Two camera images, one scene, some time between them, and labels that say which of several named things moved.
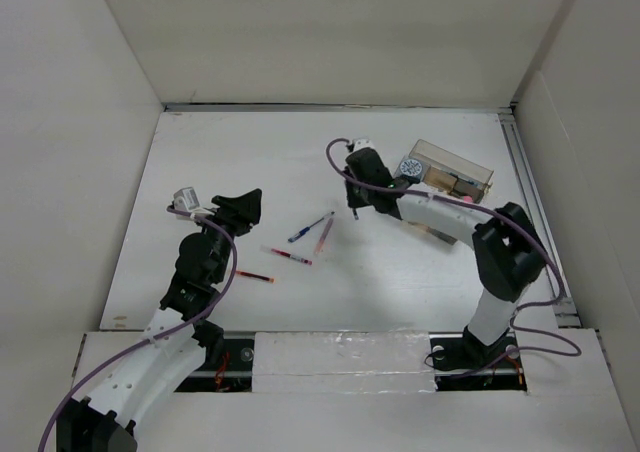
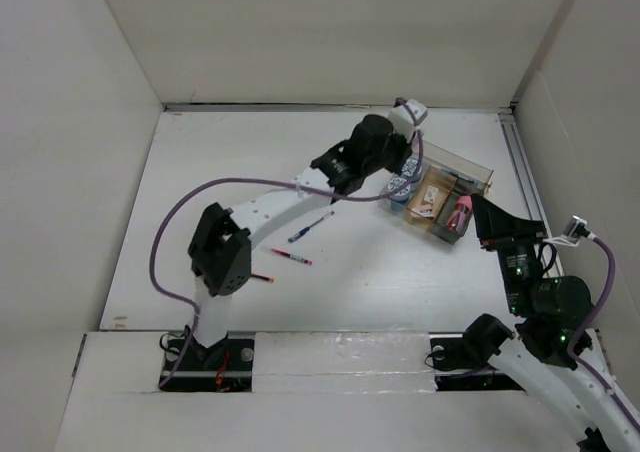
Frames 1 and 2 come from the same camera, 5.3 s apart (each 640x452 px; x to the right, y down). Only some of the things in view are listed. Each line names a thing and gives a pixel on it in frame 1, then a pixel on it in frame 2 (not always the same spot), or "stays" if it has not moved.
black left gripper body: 238,222 -> 392,156
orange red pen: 256,276 stays
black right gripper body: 358,194 -> 520,246
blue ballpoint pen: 305,229 stays
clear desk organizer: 452,174 stays
